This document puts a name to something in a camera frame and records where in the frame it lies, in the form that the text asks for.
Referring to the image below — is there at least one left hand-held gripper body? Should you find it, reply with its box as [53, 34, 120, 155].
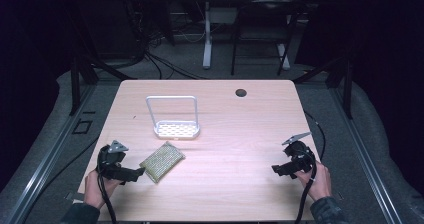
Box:
[96, 139, 135, 185]

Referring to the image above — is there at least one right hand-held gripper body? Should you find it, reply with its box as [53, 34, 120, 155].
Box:
[281, 131, 317, 180]

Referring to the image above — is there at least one person's right hand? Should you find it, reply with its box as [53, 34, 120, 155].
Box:
[294, 160, 333, 202]

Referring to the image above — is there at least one person's left hand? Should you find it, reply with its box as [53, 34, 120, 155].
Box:
[83, 169, 123, 210]

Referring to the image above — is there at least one green yellow sponge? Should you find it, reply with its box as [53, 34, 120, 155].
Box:
[139, 141, 186, 185]

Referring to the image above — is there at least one white metal sponge rack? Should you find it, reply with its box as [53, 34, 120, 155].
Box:
[145, 95, 201, 141]

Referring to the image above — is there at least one black metal chair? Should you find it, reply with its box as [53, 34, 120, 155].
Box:
[230, 0, 298, 77]

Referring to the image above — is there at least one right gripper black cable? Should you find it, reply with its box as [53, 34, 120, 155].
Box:
[294, 163, 318, 224]

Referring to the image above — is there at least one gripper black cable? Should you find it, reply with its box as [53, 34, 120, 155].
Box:
[96, 165, 118, 224]
[294, 163, 318, 224]

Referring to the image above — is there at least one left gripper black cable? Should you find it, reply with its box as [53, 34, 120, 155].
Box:
[96, 165, 118, 224]

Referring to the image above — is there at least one thin black cable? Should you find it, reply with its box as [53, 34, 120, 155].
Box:
[303, 109, 327, 162]

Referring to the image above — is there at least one long black floor cable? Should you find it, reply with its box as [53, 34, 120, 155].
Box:
[31, 135, 101, 205]

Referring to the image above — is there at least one aluminium floor rail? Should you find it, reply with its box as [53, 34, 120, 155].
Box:
[0, 83, 98, 224]
[328, 83, 405, 224]

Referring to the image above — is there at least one black metal frame stand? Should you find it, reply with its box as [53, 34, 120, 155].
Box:
[68, 54, 138, 117]
[292, 54, 355, 120]

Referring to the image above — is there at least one bundle of black floor cables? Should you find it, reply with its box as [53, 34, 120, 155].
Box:
[138, 27, 209, 82]

